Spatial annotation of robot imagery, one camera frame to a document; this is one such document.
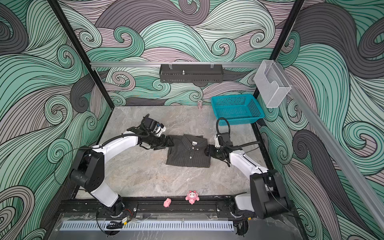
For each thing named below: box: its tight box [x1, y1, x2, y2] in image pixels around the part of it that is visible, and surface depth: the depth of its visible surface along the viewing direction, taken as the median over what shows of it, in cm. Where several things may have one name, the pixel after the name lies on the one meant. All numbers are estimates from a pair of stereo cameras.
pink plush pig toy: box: [185, 190, 200, 205], surface depth 77 cm
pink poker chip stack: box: [197, 100, 203, 110], surface depth 120 cm
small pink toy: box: [163, 197, 172, 208], surface depth 75 cm
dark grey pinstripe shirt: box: [165, 134, 211, 168], surface depth 92 cm
